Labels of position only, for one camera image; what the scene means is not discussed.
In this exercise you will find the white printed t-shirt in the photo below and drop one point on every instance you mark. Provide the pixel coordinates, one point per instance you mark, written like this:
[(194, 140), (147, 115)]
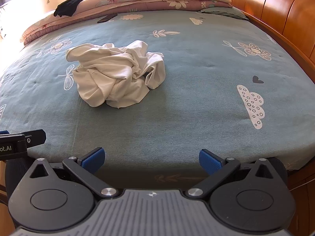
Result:
[(110, 73)]

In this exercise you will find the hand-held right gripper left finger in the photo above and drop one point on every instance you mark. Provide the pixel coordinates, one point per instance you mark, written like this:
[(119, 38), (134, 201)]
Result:
[(93, 161)]

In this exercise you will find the wooden headboard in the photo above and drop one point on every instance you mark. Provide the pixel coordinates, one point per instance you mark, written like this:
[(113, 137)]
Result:
[(270, 2)]

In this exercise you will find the wooden bed side rail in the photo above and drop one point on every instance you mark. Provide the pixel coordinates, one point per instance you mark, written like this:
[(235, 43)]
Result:
[(302, 201)]

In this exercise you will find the folded pink floral quilt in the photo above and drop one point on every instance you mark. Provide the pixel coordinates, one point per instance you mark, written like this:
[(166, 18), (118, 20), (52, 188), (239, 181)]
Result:
[(147, 3)]

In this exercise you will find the flat blue-grey pillow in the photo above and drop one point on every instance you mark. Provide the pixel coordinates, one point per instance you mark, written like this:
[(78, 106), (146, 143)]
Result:
[(221, 12)]

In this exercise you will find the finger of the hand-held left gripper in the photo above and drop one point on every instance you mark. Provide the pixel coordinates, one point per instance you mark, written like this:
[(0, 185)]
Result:
[(35, 137), (4, 132)]

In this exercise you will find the black phone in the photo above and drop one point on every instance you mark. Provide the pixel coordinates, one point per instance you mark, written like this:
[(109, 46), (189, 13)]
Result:
[(107, 18)]

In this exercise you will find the black garment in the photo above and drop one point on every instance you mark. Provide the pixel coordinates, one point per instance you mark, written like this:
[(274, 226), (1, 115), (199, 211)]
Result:
[(71, 3)]

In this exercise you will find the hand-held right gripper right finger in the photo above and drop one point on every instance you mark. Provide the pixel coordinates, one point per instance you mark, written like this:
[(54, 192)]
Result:
[(209, 161)]

